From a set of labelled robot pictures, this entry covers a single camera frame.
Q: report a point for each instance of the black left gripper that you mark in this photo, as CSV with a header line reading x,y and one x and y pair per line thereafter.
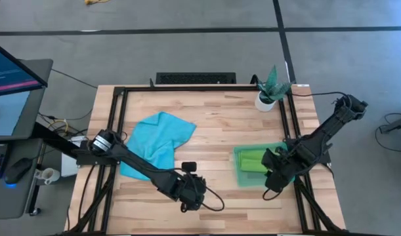
x,y
187,191

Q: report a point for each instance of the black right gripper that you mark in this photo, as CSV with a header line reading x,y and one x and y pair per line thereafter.
x,y
280,168

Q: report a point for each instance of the green microfiber towel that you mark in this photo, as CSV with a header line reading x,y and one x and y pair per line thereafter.
x,y
251,160

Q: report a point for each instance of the blue microfiber towel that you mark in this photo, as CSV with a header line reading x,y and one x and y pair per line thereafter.
x,y
160,134

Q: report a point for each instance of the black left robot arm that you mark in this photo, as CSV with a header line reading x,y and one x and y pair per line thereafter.
x,y
134,160

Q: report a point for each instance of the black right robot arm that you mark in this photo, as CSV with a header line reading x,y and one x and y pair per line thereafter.
x,y
331,124

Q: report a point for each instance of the translucent teal plastic basket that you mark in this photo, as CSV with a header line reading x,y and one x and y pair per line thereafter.
x,y
249,180

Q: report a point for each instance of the green plant in white pot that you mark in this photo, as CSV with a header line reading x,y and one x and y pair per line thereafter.
x,y
264,105

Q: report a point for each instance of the black floor grille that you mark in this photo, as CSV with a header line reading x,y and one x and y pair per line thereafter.
x,y
193,78

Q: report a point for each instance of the white box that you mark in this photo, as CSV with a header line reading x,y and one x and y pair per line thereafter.
x,y
67,165

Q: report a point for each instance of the black floor stand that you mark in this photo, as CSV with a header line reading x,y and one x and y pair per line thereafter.
x,y
398,124

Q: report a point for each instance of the white mug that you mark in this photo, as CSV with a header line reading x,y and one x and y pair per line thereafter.
x,y
50,175

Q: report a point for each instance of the gray computer desk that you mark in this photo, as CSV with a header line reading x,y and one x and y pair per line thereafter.
x,y
39,108

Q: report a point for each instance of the black computer mouse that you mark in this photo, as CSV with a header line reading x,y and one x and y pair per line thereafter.
x,y
18,169

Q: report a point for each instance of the computer monitor with blue screen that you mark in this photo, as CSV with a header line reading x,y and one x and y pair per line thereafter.
x,y
10,72

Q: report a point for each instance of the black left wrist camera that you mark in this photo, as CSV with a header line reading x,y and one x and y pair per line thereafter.
x,y
189,167

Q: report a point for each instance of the black aluminium table frame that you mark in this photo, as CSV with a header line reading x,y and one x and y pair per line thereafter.
x,y
187,88

